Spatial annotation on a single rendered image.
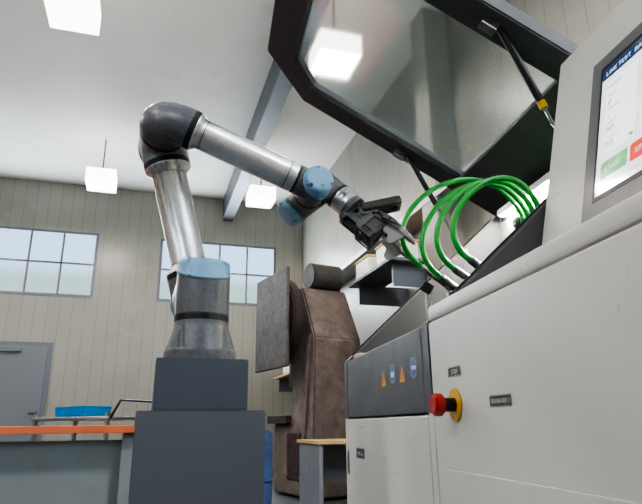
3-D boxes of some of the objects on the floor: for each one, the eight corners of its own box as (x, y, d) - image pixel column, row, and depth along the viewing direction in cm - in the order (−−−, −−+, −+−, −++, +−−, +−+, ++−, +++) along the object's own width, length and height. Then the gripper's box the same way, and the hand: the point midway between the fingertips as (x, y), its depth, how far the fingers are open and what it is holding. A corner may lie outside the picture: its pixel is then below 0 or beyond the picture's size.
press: (382, 499, 608) (372, 257, 688) (268, 505, 573) (272, 249, 653) (340, 487, 737) (336, 284, 817) (245, 491, 702) (250, 279, 782)
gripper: (338, 231, 157) (394, 279, 149) (338, 203, 146) (399, 254, 138) (359, 213, 160) (416, 259, 152) (361, 184, 148) (422, 233, 140)
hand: (412, 247), depth 146 cm, fingers open, 7 cm apart
